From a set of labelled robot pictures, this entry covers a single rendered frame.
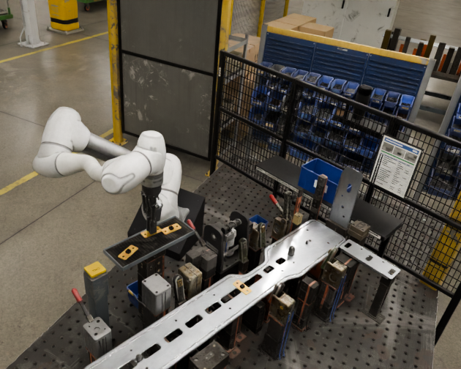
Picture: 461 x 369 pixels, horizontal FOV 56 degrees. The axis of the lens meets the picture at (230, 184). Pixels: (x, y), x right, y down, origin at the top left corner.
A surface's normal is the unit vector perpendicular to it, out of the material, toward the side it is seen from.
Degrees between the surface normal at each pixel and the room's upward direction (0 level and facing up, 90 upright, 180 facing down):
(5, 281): 0
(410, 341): 0
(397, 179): 90
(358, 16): 90
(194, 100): 92
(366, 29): 90
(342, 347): 0
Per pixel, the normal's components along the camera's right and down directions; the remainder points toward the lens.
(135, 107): -0.45, 0.45
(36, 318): 0.10, -0.84
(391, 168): -0.70, 0.33
